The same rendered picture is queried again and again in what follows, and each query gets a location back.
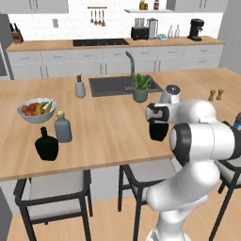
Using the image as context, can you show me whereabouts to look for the black glass jug bottle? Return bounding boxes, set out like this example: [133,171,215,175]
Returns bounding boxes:
[34,126,59,162]

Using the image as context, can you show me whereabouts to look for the black hob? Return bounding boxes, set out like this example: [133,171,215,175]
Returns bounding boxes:
[72,38,130,48]

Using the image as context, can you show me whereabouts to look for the dark grey sink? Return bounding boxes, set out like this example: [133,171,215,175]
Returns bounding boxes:
[88,75,164,98]

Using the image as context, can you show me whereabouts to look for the white wall shelf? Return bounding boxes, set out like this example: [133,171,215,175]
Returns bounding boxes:
[123,8,175,14]

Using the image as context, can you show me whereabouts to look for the silver kettle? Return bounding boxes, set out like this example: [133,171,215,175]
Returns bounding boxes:
[146,17,159,40]

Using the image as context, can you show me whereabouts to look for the black chair grey seat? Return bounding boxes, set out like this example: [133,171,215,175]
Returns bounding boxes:
[208,158,241,241]
[13,169,94,241]
[117,158,177,241]

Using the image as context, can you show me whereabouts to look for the wooden knife block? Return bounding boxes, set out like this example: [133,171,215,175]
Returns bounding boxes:
[9,22,24,44]

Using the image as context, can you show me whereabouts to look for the grey soap dispenser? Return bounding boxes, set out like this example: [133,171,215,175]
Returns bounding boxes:
[74,73,87,99]

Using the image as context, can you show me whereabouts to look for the grey tap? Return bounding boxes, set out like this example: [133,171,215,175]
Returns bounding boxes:
[125,51,137,92]

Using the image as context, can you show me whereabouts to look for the wooden shaker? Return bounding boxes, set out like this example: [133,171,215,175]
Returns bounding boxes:
[208,88,217,102]
[216,88,225,102]

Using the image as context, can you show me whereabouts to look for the black toaster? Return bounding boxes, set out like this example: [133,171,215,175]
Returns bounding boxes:
[130,25,150,41]

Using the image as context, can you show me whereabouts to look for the black coffee machine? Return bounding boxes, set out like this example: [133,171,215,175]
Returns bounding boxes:
[186,18,205,42]

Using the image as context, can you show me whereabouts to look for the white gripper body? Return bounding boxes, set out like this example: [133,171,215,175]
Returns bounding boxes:
[145,103,159,124]

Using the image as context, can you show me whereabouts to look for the grey bottle with cork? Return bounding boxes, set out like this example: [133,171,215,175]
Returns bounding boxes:
[54,110,73,144]

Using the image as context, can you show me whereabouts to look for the grey wall cupboards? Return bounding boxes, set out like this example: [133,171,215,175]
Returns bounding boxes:
[166,0,229,13]
[0,0,70,15]

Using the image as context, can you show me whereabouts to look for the yellow bananas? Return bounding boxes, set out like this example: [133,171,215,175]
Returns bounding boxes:
[35,101,54,116]

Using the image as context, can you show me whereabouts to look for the white fruit bowl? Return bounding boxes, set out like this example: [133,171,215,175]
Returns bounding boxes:
[16,97,57,124]

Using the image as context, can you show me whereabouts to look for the green plant in pot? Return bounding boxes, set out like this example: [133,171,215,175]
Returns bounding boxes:
[131,72,153,104]

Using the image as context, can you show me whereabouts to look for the grey base cupboards run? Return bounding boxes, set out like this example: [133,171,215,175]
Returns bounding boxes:
[7,43,225,80]

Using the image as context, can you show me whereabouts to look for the grey oven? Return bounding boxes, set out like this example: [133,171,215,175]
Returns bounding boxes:
[0,43,13,81]

